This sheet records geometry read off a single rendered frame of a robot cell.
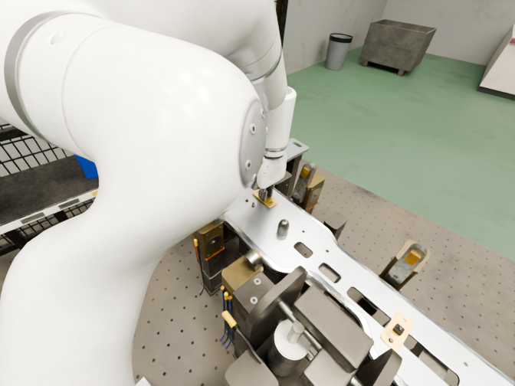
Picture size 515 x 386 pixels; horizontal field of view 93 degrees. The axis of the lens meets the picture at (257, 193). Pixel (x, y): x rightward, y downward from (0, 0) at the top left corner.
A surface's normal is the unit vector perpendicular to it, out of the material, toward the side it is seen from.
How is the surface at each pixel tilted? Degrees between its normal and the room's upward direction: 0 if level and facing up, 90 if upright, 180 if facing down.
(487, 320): 0
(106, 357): 82
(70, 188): 0
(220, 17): 107
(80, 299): 76
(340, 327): 0
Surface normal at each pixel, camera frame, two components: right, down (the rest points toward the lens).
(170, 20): 0.18, 0.87
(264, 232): 0.07, -0.72
